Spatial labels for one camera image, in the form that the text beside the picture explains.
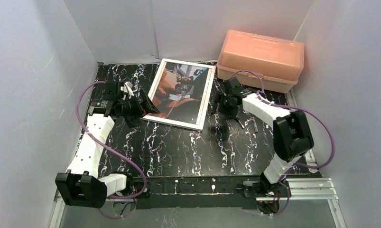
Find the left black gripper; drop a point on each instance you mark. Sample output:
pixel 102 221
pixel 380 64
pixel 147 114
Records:
pixel 137 105

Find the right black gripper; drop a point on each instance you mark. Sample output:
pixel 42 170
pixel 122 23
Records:
pixel 233 112

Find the yellow handled screwdriver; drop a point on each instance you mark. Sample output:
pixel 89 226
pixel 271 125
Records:
pixel 239 122

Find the white wooden photo frame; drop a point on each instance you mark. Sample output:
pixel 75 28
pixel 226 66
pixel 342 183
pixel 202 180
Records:
pixel 181 92

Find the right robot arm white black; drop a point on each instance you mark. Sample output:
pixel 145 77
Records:
pixel 292 137

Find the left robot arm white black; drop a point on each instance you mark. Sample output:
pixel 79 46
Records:
pixel 80 184

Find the pink plastic storage box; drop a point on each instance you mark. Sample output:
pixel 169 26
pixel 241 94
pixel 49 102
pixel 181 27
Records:
pixel 260 61

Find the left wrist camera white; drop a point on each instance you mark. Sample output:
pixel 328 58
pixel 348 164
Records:
pixel 126 89

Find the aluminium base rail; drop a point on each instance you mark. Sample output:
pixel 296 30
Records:
pixel 300 188

